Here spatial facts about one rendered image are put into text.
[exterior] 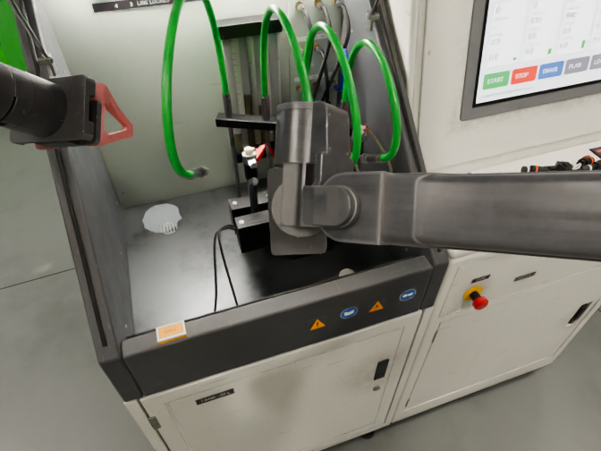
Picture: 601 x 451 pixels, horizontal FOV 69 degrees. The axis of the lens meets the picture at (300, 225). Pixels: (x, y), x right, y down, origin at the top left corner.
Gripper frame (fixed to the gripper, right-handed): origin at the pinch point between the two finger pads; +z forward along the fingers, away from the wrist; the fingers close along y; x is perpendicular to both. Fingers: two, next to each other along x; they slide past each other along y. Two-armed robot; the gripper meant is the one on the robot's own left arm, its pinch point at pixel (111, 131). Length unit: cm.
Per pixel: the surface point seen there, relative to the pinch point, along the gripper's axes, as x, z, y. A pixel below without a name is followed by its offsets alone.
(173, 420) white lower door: 54, 41, 18
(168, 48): -13.2, 7.7, -2.2
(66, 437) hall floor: 86, 80, 90
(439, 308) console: 28, 67, -37
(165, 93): -6.9, 7.6, -2.0
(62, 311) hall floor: 48, 107, 124
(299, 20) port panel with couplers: -37, 50, -6
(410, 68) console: -23, 48, -31
